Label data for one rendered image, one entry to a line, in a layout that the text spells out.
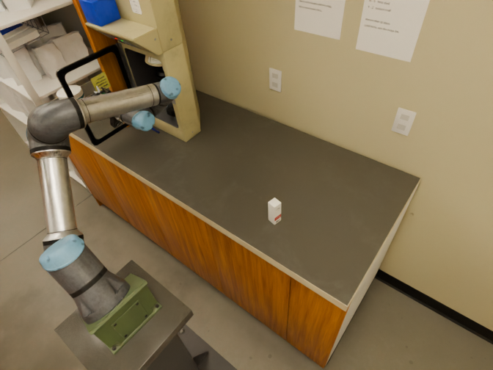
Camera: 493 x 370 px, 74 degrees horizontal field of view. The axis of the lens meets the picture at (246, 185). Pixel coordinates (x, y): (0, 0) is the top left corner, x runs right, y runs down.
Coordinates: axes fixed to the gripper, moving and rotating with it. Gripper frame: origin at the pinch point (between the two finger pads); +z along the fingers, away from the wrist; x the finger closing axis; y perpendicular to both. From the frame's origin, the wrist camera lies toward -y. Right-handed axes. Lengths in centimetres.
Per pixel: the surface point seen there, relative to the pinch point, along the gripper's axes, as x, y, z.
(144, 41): -22.3, 18.8, -20.4
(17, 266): 74, -124, 82
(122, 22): -27.8, 20.0, -3.1
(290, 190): -20, -33, -85
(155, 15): -30.9, 24.6, -20.9
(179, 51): -36.3, 7.0, -22.2
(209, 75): -69, -31, -6
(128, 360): 64, -24, -74
